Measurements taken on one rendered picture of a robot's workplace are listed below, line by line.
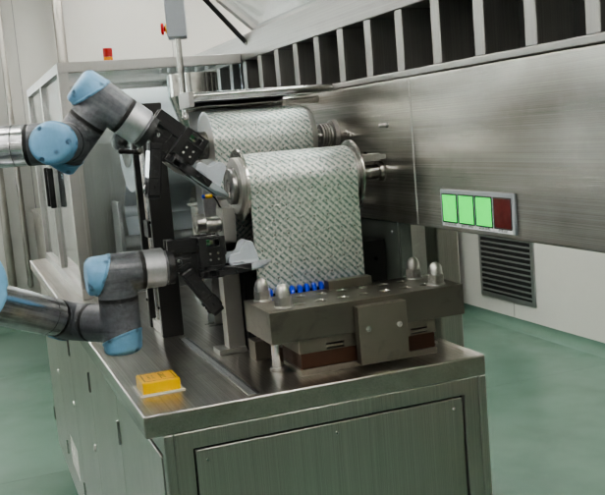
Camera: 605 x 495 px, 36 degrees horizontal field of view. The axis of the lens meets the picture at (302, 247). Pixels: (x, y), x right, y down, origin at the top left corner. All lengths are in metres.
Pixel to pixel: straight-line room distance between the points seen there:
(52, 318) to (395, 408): 0.67
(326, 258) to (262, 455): 0.46
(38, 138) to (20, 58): 5.71
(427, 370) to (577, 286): 3.74
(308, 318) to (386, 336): 0.15
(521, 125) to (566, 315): 4.08
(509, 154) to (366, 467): 0.63
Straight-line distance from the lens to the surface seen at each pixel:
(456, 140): 1.73
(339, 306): 1.73
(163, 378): 1.73
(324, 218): 1.91
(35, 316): 1.79
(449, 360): 1.78
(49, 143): 1.68
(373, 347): 1.75
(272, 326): 1.69
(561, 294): 5.60
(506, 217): 1.60
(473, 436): 1.85
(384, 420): 1.75
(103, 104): 1.81
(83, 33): 7.45
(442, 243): 2.19
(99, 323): 1.81
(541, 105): 1.51
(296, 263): 1.90
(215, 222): 1.92
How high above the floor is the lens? 1.36
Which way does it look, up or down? 7 degrees down
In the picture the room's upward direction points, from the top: 5 degrees counter-clockwise
